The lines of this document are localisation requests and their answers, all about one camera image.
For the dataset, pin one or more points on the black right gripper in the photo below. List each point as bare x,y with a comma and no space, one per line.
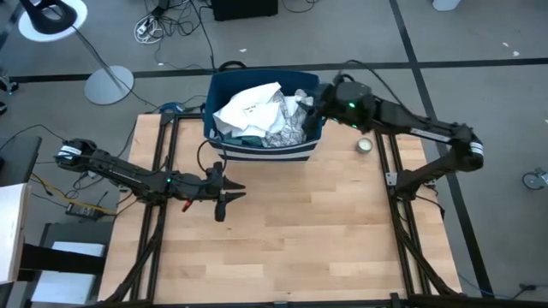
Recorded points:
325,107

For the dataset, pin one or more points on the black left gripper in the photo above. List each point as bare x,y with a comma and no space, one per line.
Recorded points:
214,190

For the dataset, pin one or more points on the teal green garment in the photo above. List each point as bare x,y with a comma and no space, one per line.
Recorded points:
246,141

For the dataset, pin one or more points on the white leaf-print garment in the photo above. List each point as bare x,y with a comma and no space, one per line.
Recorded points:
252,111

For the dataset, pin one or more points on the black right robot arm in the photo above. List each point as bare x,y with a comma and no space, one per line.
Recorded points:
428,132

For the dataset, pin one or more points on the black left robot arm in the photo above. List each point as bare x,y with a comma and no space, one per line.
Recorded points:
124,173

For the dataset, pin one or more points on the navy white striped fabric basket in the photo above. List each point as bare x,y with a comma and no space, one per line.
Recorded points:
227,87

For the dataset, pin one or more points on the black box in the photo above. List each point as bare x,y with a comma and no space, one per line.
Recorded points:
244,8

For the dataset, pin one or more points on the black power adapter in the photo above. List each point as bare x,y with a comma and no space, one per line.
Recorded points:
83,211

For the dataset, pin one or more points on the white plastic object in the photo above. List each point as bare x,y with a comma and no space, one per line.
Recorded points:
445,4

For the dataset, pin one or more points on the floor lamp with round base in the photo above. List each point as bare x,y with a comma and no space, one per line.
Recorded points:
109,85

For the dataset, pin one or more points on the grey cart with white panel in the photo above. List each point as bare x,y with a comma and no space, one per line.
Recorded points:
73,233

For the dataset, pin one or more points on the black desk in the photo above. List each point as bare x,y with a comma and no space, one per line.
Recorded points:
19,160

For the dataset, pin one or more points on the grey caster wheel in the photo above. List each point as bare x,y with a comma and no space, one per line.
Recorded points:
533,179

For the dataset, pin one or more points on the white cabinet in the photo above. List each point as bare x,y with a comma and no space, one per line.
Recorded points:
13,231

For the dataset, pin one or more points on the black aluminium extrusion frame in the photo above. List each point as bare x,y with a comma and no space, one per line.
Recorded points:
188,115

